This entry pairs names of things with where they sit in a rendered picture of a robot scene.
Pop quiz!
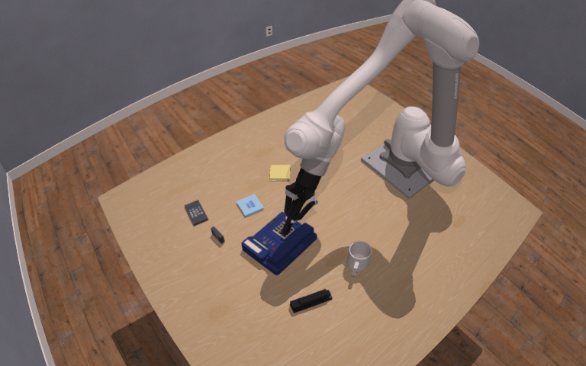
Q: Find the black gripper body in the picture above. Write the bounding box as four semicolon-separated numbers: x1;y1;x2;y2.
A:
295;168;321;201

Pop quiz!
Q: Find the blue desk phone body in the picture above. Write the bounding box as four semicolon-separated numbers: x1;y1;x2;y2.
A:
241;212;317;275

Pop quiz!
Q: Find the grey calculator keypad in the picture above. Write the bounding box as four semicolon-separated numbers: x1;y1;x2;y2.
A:
185;200;208;226

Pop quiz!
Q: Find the light blue note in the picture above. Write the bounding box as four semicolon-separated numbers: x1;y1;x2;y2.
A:
237;195;264;217

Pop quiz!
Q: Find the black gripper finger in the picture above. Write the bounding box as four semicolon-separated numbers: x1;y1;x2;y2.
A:
282;195;298;234
283;194;317;235

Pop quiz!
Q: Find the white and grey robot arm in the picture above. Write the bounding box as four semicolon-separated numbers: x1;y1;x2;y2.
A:
284;0;479;187

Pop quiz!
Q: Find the white mug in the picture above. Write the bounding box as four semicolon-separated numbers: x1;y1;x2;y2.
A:
346;241;372;276

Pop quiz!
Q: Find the yellow sticky note pad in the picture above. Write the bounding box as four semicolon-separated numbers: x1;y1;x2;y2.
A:
270;165;290;181

